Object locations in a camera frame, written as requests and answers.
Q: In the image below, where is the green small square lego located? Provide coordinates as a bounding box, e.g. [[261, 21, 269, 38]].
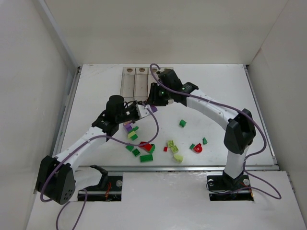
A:
[[179, 119, 187, 127]]

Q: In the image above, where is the green square lego brick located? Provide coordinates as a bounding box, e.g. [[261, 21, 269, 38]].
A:
[[126, 145, 134, 152]]

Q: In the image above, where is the red large lego brick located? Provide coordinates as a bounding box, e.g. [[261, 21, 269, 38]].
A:
[[139, 141, 153, 152]]

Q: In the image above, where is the lime square lego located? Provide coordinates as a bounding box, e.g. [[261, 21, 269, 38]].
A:
[[170, 145, 179, 154], [167, 140, 174, 148]]

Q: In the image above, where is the green long lego brick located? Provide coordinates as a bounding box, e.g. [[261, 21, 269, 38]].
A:
[[140, 154, 153, 163]]

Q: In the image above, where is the green cone lego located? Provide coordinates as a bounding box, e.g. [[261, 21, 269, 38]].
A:
[[202, 138, 208, 145]]

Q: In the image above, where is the red ring lego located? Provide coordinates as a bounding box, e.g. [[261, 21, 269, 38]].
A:
[[193, 143, 203, 154]]

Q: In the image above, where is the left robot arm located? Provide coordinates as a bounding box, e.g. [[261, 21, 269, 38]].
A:
[[35, 95, 143, 205]]

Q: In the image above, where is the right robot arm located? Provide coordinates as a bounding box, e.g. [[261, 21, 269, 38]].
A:
[[146, 69, 256, 181]]

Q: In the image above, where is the purple flower lego piece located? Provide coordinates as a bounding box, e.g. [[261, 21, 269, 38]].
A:
[[123, 122, 133, 133]]

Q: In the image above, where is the clear bin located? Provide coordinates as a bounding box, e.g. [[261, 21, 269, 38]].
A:
[[133, 67, 148, 101], [120, 67, 135, 99], [161, 67, 174, 72], [148, 68, 159, 86]]

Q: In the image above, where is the green round lego piece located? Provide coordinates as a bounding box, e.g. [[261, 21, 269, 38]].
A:
[[130, 126, 139, 133]]

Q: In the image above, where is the yellow-green slope lego on green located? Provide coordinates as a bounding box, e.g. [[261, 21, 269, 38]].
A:
[[128, 132, 138, 140]]

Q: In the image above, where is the lime slope lego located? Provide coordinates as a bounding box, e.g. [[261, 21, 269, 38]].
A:
[[173, 154, 184, 163]]

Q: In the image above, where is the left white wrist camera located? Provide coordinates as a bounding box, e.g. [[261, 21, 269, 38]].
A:
[[136, 102, 153, 119]]

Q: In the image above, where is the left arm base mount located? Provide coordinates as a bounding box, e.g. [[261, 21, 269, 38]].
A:
[[74, 165, 123, 202]]

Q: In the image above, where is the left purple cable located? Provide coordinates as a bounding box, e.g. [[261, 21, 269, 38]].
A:
[[40, 100, 161, 230]]

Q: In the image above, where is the purple cable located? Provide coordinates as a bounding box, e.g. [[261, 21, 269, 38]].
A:
[[149, 63, 282, 200], [40, 100, 161, 230]]

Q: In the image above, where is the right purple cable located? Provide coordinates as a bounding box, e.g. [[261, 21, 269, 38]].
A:
[[149, 63, 282, 200]]

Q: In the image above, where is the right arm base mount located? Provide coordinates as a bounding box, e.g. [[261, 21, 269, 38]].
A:
[[206, 174, 254, 201]]

